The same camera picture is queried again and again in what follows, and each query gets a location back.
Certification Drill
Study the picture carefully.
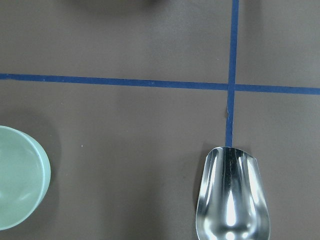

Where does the light green bowl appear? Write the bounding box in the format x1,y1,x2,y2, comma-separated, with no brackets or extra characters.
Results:
0,126,51,231

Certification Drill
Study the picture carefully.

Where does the metal ice scoop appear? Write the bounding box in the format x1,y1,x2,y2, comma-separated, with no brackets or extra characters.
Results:
195,146,271,240

